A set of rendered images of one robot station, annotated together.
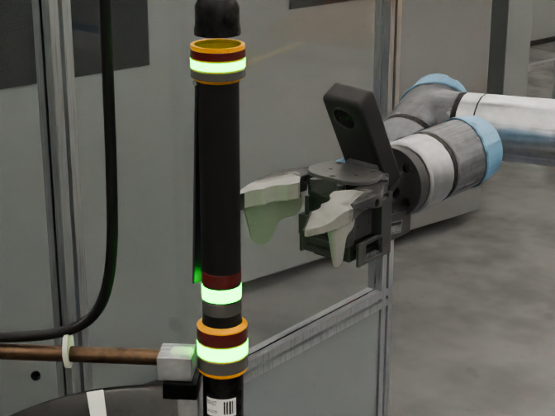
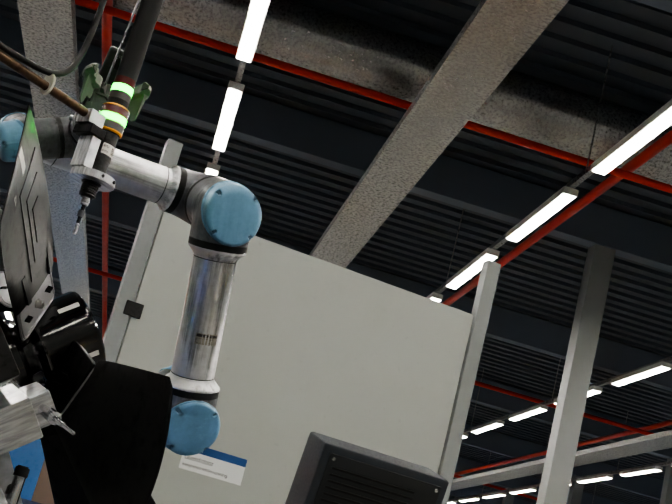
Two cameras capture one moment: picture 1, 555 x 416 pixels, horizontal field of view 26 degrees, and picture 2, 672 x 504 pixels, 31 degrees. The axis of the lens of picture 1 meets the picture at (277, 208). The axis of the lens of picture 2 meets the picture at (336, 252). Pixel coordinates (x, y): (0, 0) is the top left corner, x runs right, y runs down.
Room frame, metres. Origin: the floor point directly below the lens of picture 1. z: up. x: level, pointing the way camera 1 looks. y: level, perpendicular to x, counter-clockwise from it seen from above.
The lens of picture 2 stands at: (-0.34, 1.31, 0.93)
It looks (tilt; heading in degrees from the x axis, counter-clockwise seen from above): 16 degrees up; 303
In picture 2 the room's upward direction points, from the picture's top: 15 degrees clockwise
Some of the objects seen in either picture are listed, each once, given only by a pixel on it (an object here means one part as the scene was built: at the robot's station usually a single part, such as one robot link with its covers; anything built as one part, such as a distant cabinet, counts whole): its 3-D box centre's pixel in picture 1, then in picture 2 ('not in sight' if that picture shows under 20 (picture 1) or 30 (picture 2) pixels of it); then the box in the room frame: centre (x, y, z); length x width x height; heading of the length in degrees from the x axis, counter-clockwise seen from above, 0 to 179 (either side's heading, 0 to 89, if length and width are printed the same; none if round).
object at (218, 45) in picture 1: (218, 62); not in sight; (0.93, 0.05, 1.81); 0.04 x 0.04 x 0.03
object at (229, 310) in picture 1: (221, 304); (119, 98); (0.93, 0.05, 1.60); 0.03 x 0.03 x 0.01
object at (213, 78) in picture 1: (218, 72); not in sight; (0.93, 0.05, 1.80); 0.04 x 0.04 x 0.01
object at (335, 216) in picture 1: (334, 235); (137, 104); (0.99, -0.05, 1.64); 0.09 x 0.03 x 0.06; 162
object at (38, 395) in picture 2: not in sight; (38, 404); (0.67, 0.28, 1.08); 0.07 x 0.04 x 0.06; 151
